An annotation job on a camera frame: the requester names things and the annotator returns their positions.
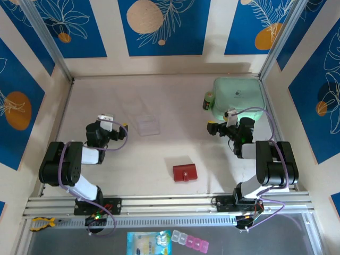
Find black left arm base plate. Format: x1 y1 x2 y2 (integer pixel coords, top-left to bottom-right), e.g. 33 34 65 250
73 197 123 216

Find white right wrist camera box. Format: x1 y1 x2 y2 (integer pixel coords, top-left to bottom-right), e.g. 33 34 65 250
224 107 239 128

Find red leather card holder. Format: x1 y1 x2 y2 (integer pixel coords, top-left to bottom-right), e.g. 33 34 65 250
172 164 199 183

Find white and pink pill organizer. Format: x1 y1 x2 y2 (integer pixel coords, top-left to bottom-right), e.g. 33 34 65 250
171 229 210 253

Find aluminium frame post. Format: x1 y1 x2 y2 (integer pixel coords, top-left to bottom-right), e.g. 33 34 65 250
20 0 74 83
259 0 306 80

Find aluminium table edge rail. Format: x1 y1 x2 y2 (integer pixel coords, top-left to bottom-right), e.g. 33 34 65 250
39 79 75 198
261 79 297 192

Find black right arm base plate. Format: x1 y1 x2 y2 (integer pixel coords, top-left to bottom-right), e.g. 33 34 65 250
215 195 264 213

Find small green bottle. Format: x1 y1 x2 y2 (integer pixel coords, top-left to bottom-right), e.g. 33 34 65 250
203 91 215 111

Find yellow handled pliers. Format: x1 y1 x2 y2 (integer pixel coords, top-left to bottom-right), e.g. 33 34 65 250
29 216 64 232

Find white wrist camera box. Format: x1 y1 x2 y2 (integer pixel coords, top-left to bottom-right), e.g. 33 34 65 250
224 107 239 128
97 113 115 131

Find mint green zip pouch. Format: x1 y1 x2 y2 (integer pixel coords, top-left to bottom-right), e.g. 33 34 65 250
211 76 267 125

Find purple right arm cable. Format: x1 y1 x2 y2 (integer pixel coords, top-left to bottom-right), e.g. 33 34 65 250
231 107 290 234

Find aluminium mounting rail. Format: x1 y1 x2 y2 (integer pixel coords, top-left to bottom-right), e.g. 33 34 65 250
22 191 316 217

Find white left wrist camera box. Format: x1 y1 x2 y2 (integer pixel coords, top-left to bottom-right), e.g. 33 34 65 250
97 113 115 131

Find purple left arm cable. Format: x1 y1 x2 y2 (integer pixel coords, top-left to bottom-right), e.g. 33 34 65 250
58 119 130 237

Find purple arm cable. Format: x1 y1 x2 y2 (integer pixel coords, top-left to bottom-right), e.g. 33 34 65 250
231 107 290 234
58 119 130 237

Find blue plastic packet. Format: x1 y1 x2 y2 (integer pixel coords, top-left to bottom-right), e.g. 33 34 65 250
126 229 173 255

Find grey slotted cable duct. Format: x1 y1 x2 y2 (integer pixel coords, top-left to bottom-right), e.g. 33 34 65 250
29 214 240 231

